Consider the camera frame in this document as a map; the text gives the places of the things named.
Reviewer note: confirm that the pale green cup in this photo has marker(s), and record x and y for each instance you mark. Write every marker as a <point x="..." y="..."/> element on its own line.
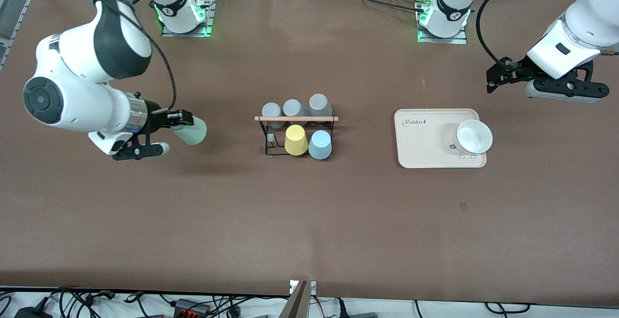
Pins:
<point x="193" y="134"/>

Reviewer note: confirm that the grey cup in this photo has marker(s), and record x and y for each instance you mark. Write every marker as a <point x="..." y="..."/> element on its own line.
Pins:
<point x="292" y="108"/>
<point x="319" y="103"/>
<point x="271" y="110"/>

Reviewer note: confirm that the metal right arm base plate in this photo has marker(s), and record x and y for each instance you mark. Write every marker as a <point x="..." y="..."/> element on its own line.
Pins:
<point x="209" y="18"/>

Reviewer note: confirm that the wooden camera post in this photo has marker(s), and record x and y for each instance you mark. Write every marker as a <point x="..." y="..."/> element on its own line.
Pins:
<point x="297" y="303"/>

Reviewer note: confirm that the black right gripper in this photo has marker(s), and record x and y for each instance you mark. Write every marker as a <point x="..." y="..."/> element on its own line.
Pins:
<point x="155" y="120"/>

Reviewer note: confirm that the white metal bracket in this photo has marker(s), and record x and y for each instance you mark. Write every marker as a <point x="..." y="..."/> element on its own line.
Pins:
<point x="313" y="288"/>

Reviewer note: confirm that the cream plastic tray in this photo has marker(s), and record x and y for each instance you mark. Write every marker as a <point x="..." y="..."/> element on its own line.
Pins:
<point x="420" y="144"/>

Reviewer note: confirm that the black power adapter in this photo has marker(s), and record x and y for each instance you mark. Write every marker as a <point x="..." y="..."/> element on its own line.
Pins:
<point x="31" y="313"/>

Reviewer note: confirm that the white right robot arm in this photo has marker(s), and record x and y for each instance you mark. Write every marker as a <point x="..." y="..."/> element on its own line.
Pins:
<point x="72" y="91"/>

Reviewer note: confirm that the light blue cup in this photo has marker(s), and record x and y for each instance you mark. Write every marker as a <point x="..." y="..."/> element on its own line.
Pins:
<point x="320" y="145"/>

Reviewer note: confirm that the white bowl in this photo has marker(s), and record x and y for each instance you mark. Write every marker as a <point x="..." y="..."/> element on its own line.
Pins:
<point x="474" y="137"/>

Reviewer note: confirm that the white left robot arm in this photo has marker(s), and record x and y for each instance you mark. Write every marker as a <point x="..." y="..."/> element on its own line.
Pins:
<point x="585" y="23"/>

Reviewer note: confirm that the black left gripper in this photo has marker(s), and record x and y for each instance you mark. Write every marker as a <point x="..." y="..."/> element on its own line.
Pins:
<point x="513" y="72"/>

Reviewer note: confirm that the grey power strip red switches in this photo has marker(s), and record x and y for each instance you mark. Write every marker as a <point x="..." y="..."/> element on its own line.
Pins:
<point x="188" y="306"/>

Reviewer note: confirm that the yellow cup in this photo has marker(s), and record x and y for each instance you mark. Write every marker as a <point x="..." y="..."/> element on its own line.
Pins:
<point x="295" y="139"/>

